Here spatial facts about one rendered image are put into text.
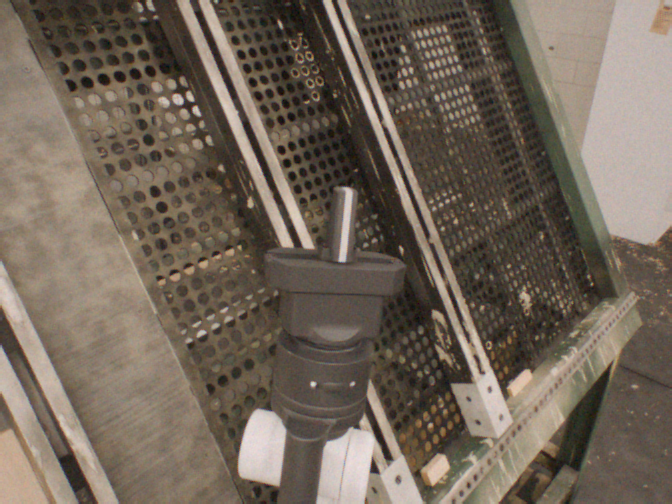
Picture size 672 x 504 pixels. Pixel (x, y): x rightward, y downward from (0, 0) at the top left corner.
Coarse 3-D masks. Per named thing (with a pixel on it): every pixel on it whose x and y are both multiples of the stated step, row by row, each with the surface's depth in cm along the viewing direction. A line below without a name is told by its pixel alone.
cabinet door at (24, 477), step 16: (0, 448) 68; (16, 448) 69; (0, 464) 68; (16, 464) 69; (0, 480) 68; (16, 480) 69; (32, 480) 70; (0, 496) 68; (16, 496) 69; (32, 496) 70
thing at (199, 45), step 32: (160, 0) 90; (192, 0) 90; (192, 32) 88; (192, 64) 91; (224, 64) 91; (224, 96) 90; (224, 128) 91; (256, 128) 93; (224, 160) 94; (256, 160) 92; (256, 192) 91; (288, 192) 94; (256, 224) 95; (288, 224) 94; (384, 416) 99; (384, 448) 99; (384, 480) 97
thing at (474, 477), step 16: (624, 304) 163; (608, 320) 156; (592, 336) 150; (576, 368) 142; (560, 384) 136; (544, 400) 131; (528, 416) 127; (496, 448) 118; (480, 464) 114; (464, 480) 111; (480, 480) 114; (448, 496) 108; (464, 496) 110
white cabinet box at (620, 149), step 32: (640, 0) 327; (640, 32) 333; (608, 64) 350; (640, 64) 339; (608, 96) 357; (640, 96) 345; (608, 128) 364; (640, 128) 351; (608, 160) 372; (640, 160) 358; (608, 192) 379; (640, 192) 365; (608, 224) 387; (640, 224) 373
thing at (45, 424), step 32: (0, 288) 67; (0, 320) 67; (0, 352) 65; (32, 352) 67; (0, 384) 65; (32, 384) 70; (32, 416) 66; (64, 416) 68; (32, 448) 66; (64, 448) 71; (64, 480) 67; (96, 480) 69
